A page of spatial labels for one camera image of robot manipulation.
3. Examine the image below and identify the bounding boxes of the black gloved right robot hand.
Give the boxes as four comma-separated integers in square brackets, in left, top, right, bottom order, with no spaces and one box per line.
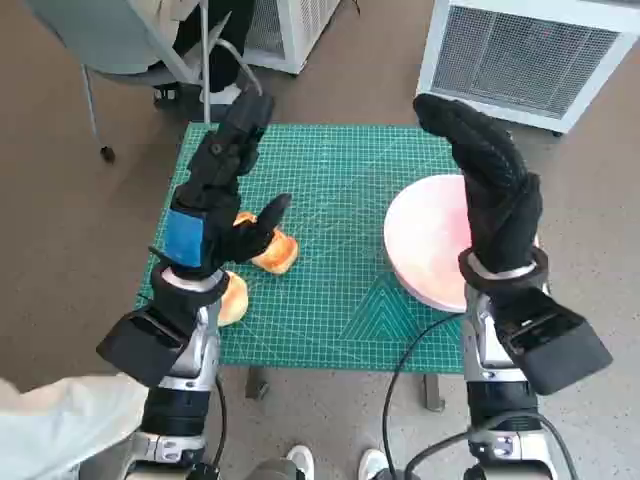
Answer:
[412,92,545,275]

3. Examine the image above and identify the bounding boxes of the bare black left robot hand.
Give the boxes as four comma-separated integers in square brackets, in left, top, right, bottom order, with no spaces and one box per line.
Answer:
[148,92,294,280]

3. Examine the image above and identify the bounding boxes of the square pull-apart toy bread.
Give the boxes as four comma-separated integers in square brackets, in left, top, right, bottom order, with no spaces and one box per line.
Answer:
[233,211,300,275]

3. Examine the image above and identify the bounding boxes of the round toy bread bun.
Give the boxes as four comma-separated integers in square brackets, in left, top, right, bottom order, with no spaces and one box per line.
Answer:
[217,272,250,329]

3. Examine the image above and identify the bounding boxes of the pink bowl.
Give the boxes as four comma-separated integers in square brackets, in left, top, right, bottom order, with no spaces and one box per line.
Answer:
[383,172,541,314]

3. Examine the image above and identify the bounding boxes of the green cutting mat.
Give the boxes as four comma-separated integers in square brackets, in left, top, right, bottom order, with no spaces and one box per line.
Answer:
[134,122,469,374]

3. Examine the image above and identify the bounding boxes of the large white grilled unit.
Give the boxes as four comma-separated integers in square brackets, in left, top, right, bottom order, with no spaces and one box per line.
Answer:
[415,0,640,136]

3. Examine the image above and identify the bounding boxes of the small white grilled unit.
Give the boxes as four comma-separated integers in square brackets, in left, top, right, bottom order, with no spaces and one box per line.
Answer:
[242,0,346,76]

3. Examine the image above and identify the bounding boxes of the grey chair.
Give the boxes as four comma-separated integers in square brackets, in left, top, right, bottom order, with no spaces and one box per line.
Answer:
[24,0,274,164]

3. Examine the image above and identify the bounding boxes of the white shoe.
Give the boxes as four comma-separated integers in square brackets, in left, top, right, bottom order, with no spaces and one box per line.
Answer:
[359,448,390,480]
[285,444,315,480]

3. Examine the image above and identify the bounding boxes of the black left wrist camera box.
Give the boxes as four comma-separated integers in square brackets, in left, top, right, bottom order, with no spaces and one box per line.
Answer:
[95,307,194,386]

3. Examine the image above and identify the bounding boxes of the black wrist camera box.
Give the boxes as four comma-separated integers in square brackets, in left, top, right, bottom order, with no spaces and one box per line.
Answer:
[95,307,194,386]
[497,287,615,396]

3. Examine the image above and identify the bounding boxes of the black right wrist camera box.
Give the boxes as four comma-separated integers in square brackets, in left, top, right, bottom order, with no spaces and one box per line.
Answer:
[497,287,615,396]

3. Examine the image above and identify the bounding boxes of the grey table leg bracket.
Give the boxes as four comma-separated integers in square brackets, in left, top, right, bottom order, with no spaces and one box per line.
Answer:
[244,367,271,400]
[423,372,447,412]

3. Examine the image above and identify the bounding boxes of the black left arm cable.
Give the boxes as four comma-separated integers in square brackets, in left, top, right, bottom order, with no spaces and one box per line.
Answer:
[213,374,229,466]

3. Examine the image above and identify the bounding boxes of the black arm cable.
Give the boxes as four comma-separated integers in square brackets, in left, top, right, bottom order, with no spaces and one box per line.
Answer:
[213,374,229,466]
[404,414,581,480]

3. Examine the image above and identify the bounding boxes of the long black robot cable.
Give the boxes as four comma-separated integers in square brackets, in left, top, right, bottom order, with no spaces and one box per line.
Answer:
[381,312,469,480]

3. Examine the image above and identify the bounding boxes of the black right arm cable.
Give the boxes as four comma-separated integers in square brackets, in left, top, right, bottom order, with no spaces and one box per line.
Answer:
[404,414,581,480]

